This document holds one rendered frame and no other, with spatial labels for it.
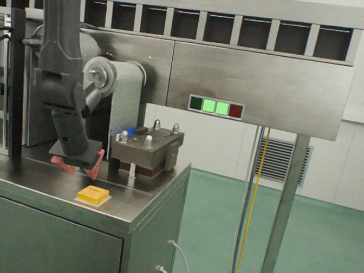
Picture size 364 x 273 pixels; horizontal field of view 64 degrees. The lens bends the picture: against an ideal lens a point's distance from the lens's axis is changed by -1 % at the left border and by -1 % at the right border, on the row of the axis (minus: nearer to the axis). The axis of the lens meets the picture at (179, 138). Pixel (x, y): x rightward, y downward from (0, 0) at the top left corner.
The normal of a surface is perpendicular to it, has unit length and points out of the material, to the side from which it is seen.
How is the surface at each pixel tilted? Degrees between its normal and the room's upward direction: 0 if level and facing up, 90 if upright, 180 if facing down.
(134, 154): 90
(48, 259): 90
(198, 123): 90
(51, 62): 94
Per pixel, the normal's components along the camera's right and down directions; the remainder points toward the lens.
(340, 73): -0.30, 0.18
